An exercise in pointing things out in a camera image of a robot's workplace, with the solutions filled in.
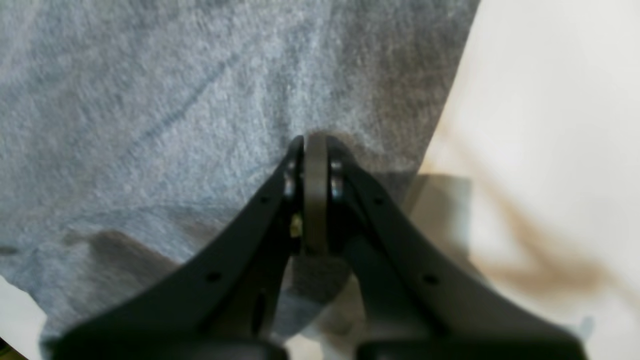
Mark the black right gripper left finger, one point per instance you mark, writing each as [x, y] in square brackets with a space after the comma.
[218, 306]

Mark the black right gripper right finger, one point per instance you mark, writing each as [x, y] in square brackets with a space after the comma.
[419, 304]

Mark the grey t-shirt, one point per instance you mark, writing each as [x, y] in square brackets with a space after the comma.
[133, 131]

